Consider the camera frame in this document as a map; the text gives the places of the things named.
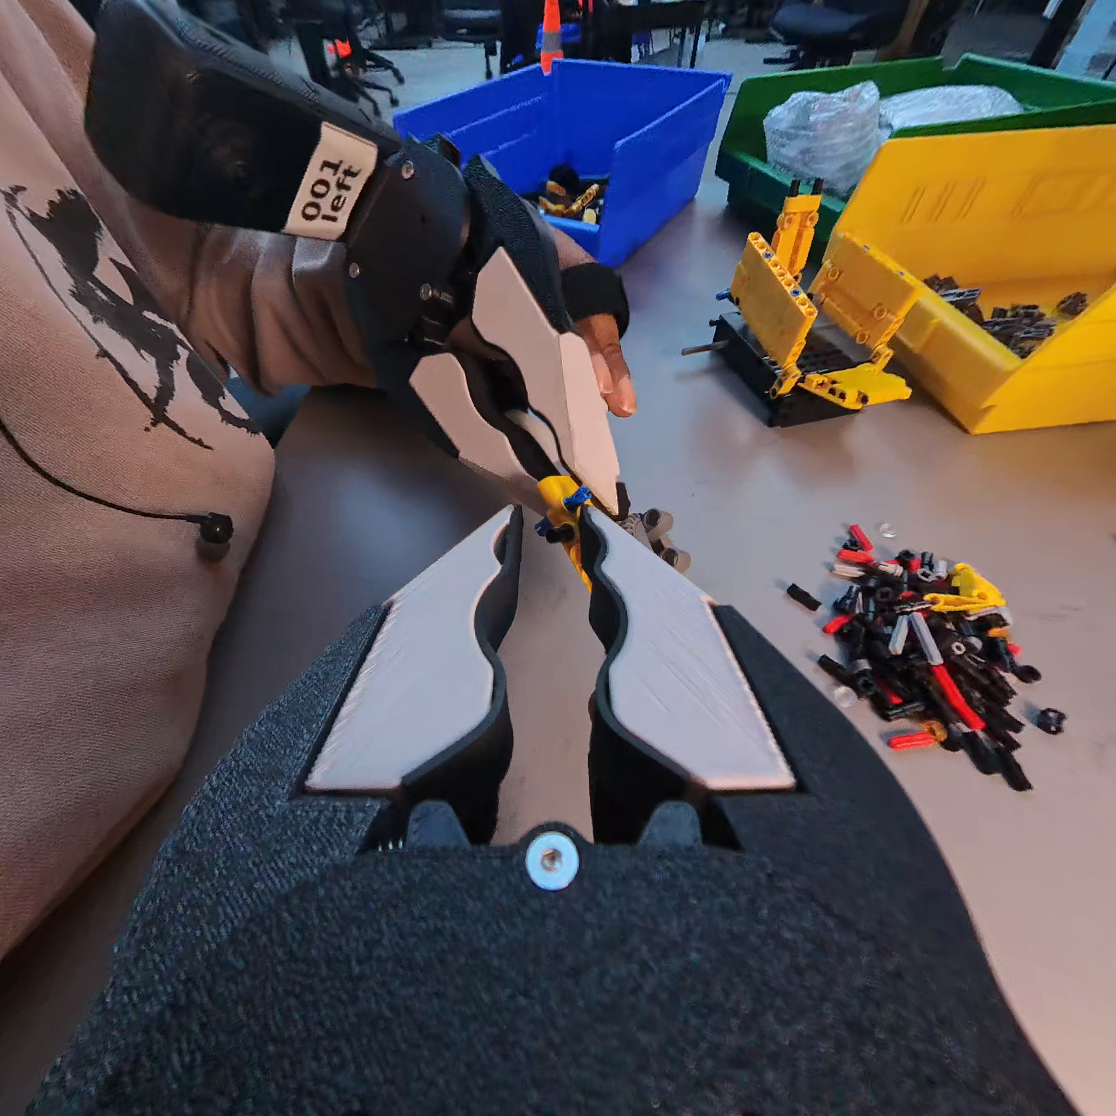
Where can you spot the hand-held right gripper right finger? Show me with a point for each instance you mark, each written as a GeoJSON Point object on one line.
{"type": "Point", "coordinates": [689, 698]}

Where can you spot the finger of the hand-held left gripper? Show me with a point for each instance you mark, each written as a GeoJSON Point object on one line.
{"type": "Point", "coordinates": [559, 375]}
{"type": "Point", "coordinates": [463, 419]}

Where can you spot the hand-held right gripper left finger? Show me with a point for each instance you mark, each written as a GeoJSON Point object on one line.
{"type": "Point", "coordinates": [410, 698]}

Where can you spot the yellow gear block assembly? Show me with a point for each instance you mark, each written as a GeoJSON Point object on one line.
{"type": "Point", "coordinates": [559, 497]}

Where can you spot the person's left forearm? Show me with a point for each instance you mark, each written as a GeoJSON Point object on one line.
{"type": "Point", "coordinates": [263, 314]}

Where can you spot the grey desk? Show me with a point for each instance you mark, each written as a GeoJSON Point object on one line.
{"type": "Point", "coordinates": [785, 488]}

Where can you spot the short black pin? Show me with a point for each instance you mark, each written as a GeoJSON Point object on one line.
{"type": "Point", "coordinates": [803, 597]}

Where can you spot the pile of yellow black pieces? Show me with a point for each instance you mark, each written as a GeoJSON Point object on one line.
{"type": "Point", "coordinates": [572, 198]}

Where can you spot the black office chair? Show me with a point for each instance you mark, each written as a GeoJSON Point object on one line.
{"type": "Point", "coordinates": [821, 22]}
{"type": "Point", "coordinates": [349, 52]}

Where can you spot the person's dark blue trousers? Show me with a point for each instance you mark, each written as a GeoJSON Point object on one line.
{"type": "Point", "coordinates": [263, 410]}

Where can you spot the yellow black robot model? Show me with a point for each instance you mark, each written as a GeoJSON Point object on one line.
{"type": "Point", "coordinates": [773, 305]}

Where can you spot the orange traffic cone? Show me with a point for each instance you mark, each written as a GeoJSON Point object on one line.
{"type": "Point", "coordinates": [552, 39]}

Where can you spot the pile of small building pieces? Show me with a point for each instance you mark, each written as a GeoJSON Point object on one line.
{"type": "Point", "coordinates": [933, 645]}

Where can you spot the blue storage bin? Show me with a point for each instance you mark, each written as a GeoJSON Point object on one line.
{"type": "Point", "coordinates": [645, 140]}

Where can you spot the green storage bin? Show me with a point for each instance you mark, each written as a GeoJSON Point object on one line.
{"type": "Point", "coordinates": [750, 123]}

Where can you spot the person's beige hoodie torso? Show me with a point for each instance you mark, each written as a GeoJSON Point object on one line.
{"type": "Point", "coordinates": [87, 610]}

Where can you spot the crumpled clear plastic bag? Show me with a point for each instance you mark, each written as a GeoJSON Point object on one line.
{"type": "Point", "coordinates": [821, 140]}

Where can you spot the black round connector piece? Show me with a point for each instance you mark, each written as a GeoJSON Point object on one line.
{"type": "Point", "coordinates": [1052, 720]}

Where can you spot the yellow storage bin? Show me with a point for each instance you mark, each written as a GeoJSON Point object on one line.
{"type": "Point", "coordinates": [960, 366]}

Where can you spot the pile of dark pieces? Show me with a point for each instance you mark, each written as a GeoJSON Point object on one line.
{"type": "Point", "coordinates": [1012, 323]}

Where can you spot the bubble wrap bag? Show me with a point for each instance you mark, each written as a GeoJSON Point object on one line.
{"type": "Point", "coordinates": [951, 105]}

